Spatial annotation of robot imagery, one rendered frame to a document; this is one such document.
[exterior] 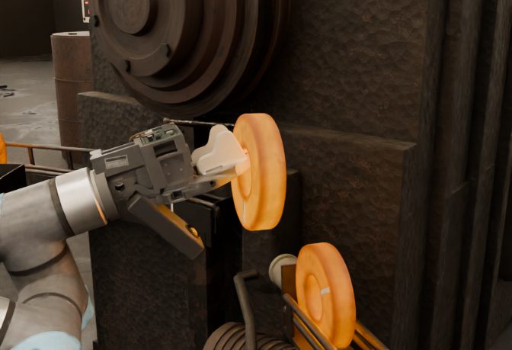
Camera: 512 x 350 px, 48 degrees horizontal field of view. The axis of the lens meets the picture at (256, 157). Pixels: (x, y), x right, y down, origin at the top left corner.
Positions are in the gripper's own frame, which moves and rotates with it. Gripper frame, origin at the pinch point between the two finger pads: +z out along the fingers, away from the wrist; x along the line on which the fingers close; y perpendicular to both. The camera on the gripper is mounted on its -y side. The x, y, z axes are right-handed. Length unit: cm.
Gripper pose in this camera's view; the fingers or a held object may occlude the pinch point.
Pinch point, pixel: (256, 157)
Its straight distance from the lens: 75.2
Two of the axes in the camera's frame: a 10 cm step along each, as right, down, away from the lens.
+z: 9.3, -3.2, 1.9
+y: -2.4, -9.1, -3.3
